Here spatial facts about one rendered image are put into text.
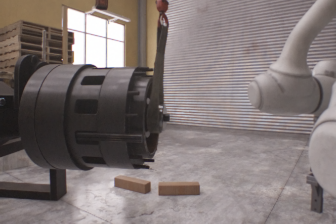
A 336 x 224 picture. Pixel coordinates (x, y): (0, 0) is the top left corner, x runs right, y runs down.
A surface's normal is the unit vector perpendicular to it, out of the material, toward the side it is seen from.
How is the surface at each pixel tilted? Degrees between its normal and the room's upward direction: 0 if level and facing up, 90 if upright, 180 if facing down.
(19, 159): 90
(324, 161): 96
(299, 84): 104
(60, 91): 62
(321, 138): 100
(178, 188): 90
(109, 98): 67
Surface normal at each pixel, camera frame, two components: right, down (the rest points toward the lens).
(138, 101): -0.13, -0.40
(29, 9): 0.82, 0.00
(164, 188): 0.03, 0.01
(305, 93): 0.18, 0.23
